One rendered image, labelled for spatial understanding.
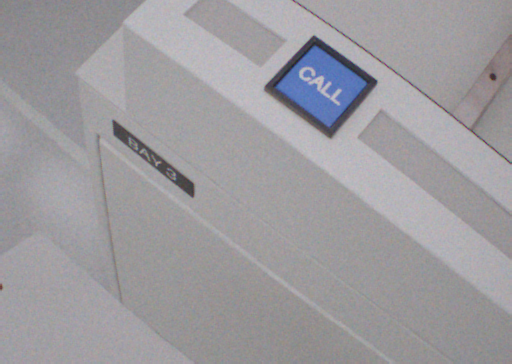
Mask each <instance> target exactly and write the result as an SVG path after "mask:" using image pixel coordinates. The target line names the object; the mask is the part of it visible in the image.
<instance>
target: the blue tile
mask: <svg viewBox="0 0 512 364"><path fill-rule="evenodd" d="M367 85H368V83H367V82H366V81H365V80H363V78H360V77H359V76H357V75H356V74H355V73H354V72H352V71H351V70H350V69H348V68H346V67H345V66H344V65H342V63H340V62H339V61H336V60H335V59H334V58H333V57H332V56H330V55H329V54H327V53H326V52H324V51H323V50H321V49H320V48H319V47H317V46H312V49H311V50H310V51H308V52H307V54H306V55H304V56H303V57H302V59H301V60H300V61H299V62H298V63H297V64H296V65H295V66H294V67H293V68H292V70H291V71H289V72H288V73H287V75H286V76H285V77H283V78H282V80H281V81H280V82H279V84H277V85H276V86H275V88H276V89H277V90H279V91H280V92H282V93H283V94H284V95H286V96H287V97H289V98H290V99H292V100H293V101H294V102H296V103H297V104H299V106H300V107H302V108H304V109H306V110H307V111H308V112H309V113H310V114H312V115H313V116H314V117H316V118H317V119H319V120H320V121H322V122H323V123H324V124H325V125H326V126H327V127H329V128H332V127H333V125H334V123H335V122H336V121H338V120H339V118H340V117H341V115H342V114H344V113H345V111H346V110H347V108H349V107H350V105H351V104H352V103H353V101H355V99H356V98H357V97H358V96H359V95H360V93H361V92H362V91H363V90H365V87H366V86H367Z"/></svg>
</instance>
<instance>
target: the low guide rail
mask: <svg viewBox="0 0 512 364"><path fill-rule="evenodd" d="M511 74H512V32H511V34H510V35H509V36H508V38H507V39H506V40H505V42H504V43H503V44H502V46H501V47H500V49H499V50H498V52H496V55H494V57H493V58H492V60H491V61H490V63H489V64H488V65H487V66H486V69H484V72H482V74H481V75H480V76H479V78H478V79H477V81H476V82H475V83H474V85H473V86H472V87H471V88H470V91H468V94H467V95H465V97H464V99H463V100H462V101H461V102H460V104H459V105H458V106H457V108H456V109H455V111H454V112H453V113H452V116H454V117H456V118H457V119H459V121H460V122H462V123H463V124H464V125H466V126H467V127H468V128H469V129H470V130H472V131H473V129H474V127H475V126H476V125H477V123H478V122H479V121H480V118H482V117H483V116H482V115H483V114H484V113H485V111H486V110H487V109H488V107H489V105H491V103H492V101H494V98H495V97H496V95H497V94H498V93H499V92H500V90H501V89H502V88H503V87H502V86H504V85H505V83H506V82H507V80H508V79H509V77H510V76H511Z"/></svg>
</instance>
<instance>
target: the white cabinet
mask: <svg viewBox="0 0 512 364"><path fill-rule="evenodd" d="M78 79H79V90H80V95H81V96H80V101H81V106H82V116H83V121H84V133H85V138H86V149H87V154H88V160H89V170H90V176H91V181H92V187H93V192H94V202H95V209H96V214H97V219H98V224H99V231H100V236H101V241H102V246H103V251H104V257H105V263H106V268H107V273H108V279H109V284H110V289H111V294H112V296H113V297H114V298H116V299H117V300H118V301H119V302H121V303H122V305H124V306H126V307H127V308H128V310H129V311H131V312H133V313H134V315H136V316H137V317H138V318H140V319H141V320H142V321H143V322H144V323H145V324H147V325H148V326H149V327H150V328H152V329H153V330H154V331H155V332H157V333H158V334H159V335H160V336H162V337H163V338H164V339H165V340H166V341H168V342H169V343H170V344H171V345H173V346H175V348H176V349H178V350H179V351H181V352H182V353H183V354H184V355H185V356H187V357H189V359H190V360H192V361H193V362H195V363H196V364H454V363H453V362H452V361H450V360H449V359H447V357H445V356H444V355H442V354H441V353H439V352H438V351H437V350H435V349H434V348H433V347H431V345H428V343H425V341H424V340H423V341H422V339H421V338H419V337H418V336H417V335H415V334H414V333H413V332H411V331H410V330H408V329H407V328H406V327H404V326H403V325H402V324H400V323H399V322H398V321H396V320H395V319H394V318H392V317H391V316H390V315H388V314H387V313H386V312H383V310H382V309H380V308H379V307H378V306H376V305H375V304H373V303H372V302H371V301H369V300H368V299H367V298H365V297H363V295H362V294H359V293H358V291H356V290H354V289H353V288H352V287H351V286H348V284H347V283H345V282H344V281H342V280H341V279H340V278H338V276H335V275H334V274H333V273H332V272H331V271H329V270H327V269H326V267H324V266H322V265H320V263H319V262H318V261H315V260H314V259H313V258H312V257H311V256H309V255H308V254H306V253H305V252H304V251H302V250H301V249H300V248H298V247H297V246H296V245H294V244H293V243H292V242H291V241H289V240H287V239H286V238H285V237H284V236H282V234H281V233H278V232H277V231H275V230H274V229H273V228H272V227H271V226H270V225H269V224H266V223H265V222H263V220H262V219H260V218H259V217H258V216H256V215H254V214H253V213H252V212H251V211H250V210H248V209H247V208H246V207H244V206H243V205H241V204H240V203H239V202H237V201H236V200H235V199H234V198H232V196H231V195H229V194H227V193H225V192H224V191H223V190H222V189H221V188H220V187H219V186H217V185H216V184H213V183H212V181H210V180H209V179H208V178H206V177H205V176H204V175H203V174H202V173H200V172H198V171H197V170H196V169H194V168H193V166H191V165H190V164H187V163H186V162H185V161H184V160H183V159H182V158H181V157H179V156H178V155H177V154H175V153H174V152H172V151H171V150H170V149H169V148H168V147H167V146H164V145H163V144H162V143H161V142H160V141H159V140H157V139H156V138H155V137H153V136H152V135H151V134H149V132H148V131H145V130H144V129H143V128H142V127H141V126H140V125H138V124H137V123H135V122H134V121H133V120H132V119H131V118H128V117H127V115H125V114H124V113H123V112H121V111H120V110H119V109H118V108H117V107H114V105H113V104H111V103H109V101H107V100H106V99H105V98H103V97H102V96H101V95H100V94H99V93H97V92H96V91H95V90H94V89H92V88H90V86H89V85H87V84H86V83H84V82H83V81H82V80H80V78H78Z"/></svg>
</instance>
